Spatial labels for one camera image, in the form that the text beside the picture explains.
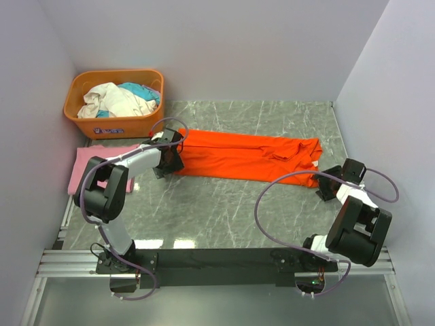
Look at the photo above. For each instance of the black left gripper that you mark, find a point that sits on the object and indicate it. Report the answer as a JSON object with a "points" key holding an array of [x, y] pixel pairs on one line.
{"points": [[177, 165]]}

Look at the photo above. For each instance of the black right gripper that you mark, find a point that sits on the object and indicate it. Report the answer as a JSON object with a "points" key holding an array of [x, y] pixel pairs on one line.
{"points": [[323, 192]]}

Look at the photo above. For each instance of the orange t shirt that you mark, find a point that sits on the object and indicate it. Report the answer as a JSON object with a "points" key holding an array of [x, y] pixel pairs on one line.
{"points": [[246, 157]]}

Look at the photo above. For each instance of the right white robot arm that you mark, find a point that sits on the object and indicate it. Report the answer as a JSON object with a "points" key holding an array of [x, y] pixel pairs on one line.
{"points": [[360, 228]]}

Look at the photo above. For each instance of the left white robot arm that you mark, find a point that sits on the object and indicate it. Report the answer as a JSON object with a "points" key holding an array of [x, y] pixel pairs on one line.
{"points": [[101, 192]]}

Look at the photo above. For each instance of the orange plastic laundry tub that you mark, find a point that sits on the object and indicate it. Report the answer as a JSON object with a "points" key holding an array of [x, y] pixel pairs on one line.
{"points": [[114, 127]]}

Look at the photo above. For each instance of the teal garment in tub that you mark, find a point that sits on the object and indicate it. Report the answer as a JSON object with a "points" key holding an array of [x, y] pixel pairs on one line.
{"points": [[139, 90]]}

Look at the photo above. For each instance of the folded pink t shirt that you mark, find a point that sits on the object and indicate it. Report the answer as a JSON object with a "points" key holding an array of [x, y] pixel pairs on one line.
{"points": [[83, 154]]}

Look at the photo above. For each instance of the white cream garment in tub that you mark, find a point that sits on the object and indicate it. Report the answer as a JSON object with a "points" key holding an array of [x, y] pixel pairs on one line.
{"points": [[91, 103]]}

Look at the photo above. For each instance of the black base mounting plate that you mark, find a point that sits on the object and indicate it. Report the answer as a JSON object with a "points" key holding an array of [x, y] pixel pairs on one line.
{"points": [[202, 267]]}

